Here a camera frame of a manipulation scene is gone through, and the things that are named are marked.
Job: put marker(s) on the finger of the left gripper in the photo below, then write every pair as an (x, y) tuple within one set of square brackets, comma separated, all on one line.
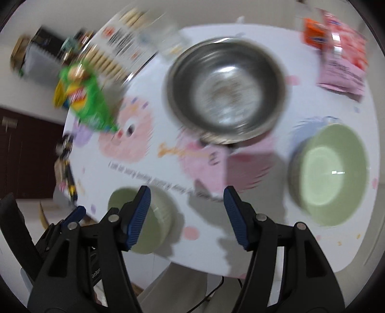
[(75, 216)]

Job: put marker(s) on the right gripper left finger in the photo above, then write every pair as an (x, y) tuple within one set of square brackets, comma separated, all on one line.
[(119, 231)]

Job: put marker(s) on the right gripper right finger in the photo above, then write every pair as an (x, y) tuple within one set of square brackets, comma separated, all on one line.
[(257, 234)]

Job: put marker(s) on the green ceramic bowl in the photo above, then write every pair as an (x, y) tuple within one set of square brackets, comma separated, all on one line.
[(156, 226)]

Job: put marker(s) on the large steel bowl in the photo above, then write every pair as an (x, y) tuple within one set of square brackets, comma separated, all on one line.
[(226, 90)]

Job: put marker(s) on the stacked green ribbed bowls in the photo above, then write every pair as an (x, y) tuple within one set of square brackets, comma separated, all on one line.
[(328, 173)]

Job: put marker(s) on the black rack with clutter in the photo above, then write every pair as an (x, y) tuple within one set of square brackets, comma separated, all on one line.
[(62, 167)]

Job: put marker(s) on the cartoon printed tablecloth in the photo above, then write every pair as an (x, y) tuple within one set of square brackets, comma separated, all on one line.
[(152, 148)]

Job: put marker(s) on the green chips bag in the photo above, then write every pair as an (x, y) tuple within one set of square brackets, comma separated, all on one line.
[(79, 91)]

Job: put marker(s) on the biscuit package clear tray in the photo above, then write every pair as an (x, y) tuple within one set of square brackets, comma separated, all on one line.
[(128, 41)]

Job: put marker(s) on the pink strawberry snack bag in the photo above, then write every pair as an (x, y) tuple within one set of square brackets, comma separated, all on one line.
[(343, 59)]

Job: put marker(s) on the orange Ovaltine box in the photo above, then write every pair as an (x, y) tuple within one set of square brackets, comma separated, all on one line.
[(314, 33)]

